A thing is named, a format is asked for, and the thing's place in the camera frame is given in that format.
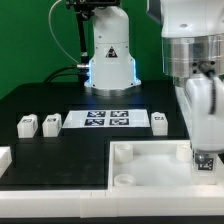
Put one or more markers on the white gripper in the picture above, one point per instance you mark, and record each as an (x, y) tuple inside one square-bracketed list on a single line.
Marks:
[(206, 130)]

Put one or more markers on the white square tabletop part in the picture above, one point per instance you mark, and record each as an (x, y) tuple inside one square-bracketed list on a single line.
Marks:
[(158, 168)]

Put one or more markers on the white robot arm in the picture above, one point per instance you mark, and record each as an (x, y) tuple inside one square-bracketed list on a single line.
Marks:
[(193, 55)]

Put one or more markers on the white sheet with tags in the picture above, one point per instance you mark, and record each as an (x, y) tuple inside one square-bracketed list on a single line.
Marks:
[(107, 118)]

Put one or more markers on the white U-shaped fence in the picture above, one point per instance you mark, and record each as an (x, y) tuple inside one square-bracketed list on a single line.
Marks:
[(101, 203)]

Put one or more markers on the black camera stand pole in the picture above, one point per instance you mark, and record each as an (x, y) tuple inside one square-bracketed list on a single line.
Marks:
[(83, 13)]

